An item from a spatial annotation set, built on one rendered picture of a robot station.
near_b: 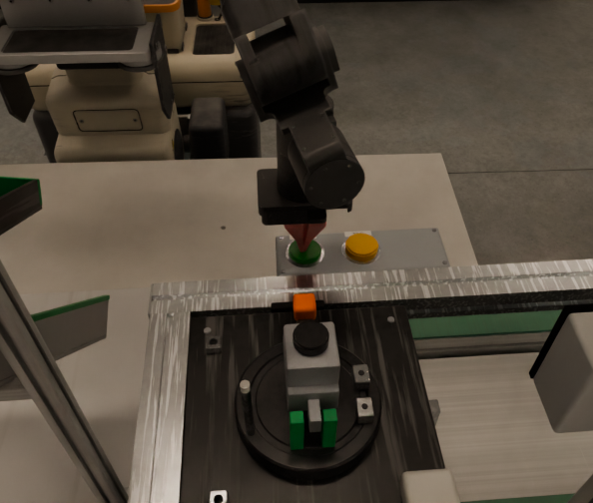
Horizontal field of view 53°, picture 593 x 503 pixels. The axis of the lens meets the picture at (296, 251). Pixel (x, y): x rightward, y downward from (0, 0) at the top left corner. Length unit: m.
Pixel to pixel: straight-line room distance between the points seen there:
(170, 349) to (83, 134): 0.66
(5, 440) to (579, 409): 0.61
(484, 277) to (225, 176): 0.47
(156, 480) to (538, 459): 0.38
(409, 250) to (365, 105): 2.03
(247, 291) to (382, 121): 2.01
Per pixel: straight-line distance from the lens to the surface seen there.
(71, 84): 1.22
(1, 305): 0.40
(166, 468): 0.60
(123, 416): 0.75
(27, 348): 0.44
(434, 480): 0.56
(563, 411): 0.38
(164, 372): 0.66
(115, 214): 0.97
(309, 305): 0.54
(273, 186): 0.66
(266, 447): 0.56
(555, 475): 0.68
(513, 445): 0.68
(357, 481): 0.57
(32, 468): 0.75
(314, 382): 0.51
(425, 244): 0.76
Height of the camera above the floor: 1.50
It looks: 47 degrees down
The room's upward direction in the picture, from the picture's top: straight up
